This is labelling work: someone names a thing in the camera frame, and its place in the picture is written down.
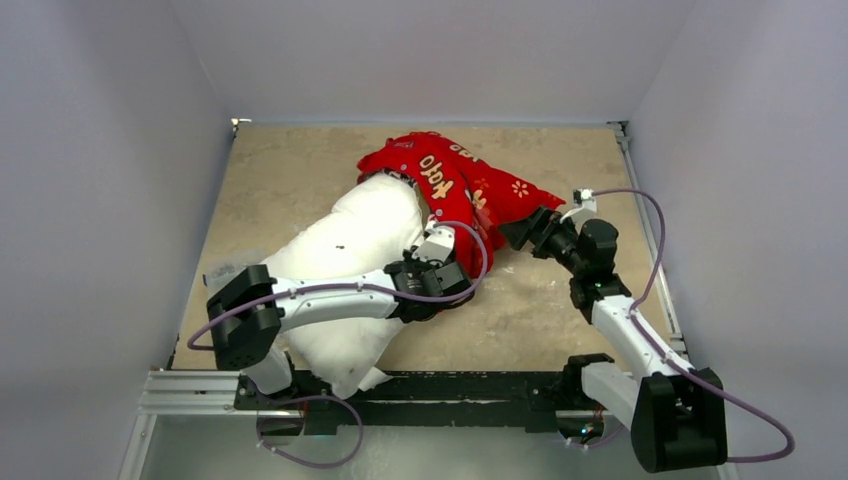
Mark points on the aluminium front frame rail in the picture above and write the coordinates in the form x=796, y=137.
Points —
x=188, y=428

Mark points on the metal corner bracket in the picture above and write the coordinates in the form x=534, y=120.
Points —
x=238, y=124

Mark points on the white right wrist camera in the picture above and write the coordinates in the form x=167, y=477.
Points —
x=585, y=207

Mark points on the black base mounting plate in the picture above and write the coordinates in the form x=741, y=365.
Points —
x=533, y=401

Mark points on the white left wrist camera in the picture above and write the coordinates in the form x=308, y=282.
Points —
x=434, y=244

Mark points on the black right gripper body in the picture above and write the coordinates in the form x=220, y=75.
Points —
x=539, y=225

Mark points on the red printed pillowcase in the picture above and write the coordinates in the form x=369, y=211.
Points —
x=459, y=186

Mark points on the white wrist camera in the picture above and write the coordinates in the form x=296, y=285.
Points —
x=434, y=244
x=585, y=207

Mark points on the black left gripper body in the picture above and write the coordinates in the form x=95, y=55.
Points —
x=420, y=266

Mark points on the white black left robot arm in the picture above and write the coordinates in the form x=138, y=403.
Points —
x=248, y=313

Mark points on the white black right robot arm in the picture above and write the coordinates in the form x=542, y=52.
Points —
x=642, y=358

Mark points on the white pillow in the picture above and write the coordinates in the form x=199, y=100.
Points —
x=368, y=227

